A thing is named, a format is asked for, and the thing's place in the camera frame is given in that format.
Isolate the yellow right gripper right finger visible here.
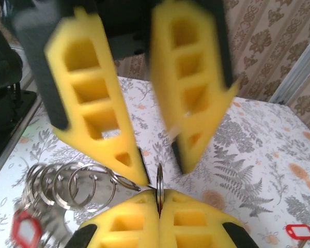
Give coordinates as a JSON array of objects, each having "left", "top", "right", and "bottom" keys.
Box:
[{"left": 159, "top": 190, "right": 258, "bottom": 248}]

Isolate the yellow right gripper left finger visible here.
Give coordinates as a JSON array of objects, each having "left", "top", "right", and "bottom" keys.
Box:
[{"left": 64, "top": 191, "right": 160, "bottom": 248}]

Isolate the metal split key ring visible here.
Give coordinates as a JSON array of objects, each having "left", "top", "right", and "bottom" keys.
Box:
[
  {"left": 54, "top": 164, "right": 91, "bottom": 210},
  {"left": 40, "top": 164, "right": 68, "bottom": 206},
  {"left": 156, "top": 163, "right": 165, "bottom": 215},
  {"left": 111, "top": 174, "right": 142, "bottom": 192},
  {"left": 25, "top": 165, "right": 49, "bottom": 201},
  {"left": 68, "top": 165, "right": 117, "bottom": 207}
]

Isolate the round metal key holder disc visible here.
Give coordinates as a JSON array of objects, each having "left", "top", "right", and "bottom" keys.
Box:
[{"left": 12, "top": 165, "right": 114, "bottom": 248}]

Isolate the red plastic key tag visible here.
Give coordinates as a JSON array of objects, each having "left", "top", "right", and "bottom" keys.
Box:
[
  {"left": 11, "top": 209, "right": 43, "bottom": 246},
  {"left": 284, "top": 224, "right": 310, "bottom": 241}
]

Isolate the aluminium frame corner post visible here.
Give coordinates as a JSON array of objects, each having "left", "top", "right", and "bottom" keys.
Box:
[{"left": 271, "top": 33, "right": 310, "bottom": 105}]

